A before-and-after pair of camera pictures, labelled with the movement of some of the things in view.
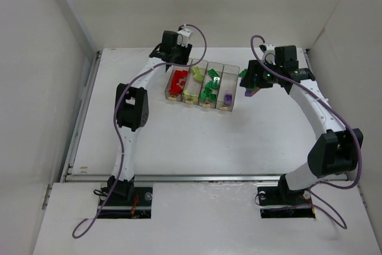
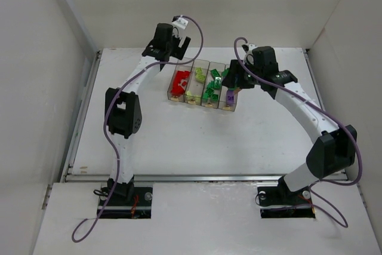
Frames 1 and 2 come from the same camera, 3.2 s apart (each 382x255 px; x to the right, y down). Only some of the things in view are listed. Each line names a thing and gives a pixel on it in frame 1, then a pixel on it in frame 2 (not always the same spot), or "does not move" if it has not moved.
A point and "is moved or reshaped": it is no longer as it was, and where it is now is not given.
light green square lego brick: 194,98 does not move
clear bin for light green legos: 194,81 does not move
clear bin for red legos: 176,83 does not move
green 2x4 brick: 213,73 does not move
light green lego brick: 197,74 is moved or reshaped
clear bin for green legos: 211,83 does not move
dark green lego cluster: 208,92 is moved or reshaped
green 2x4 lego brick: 216,82 does not move
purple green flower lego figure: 249,92 → 230,94
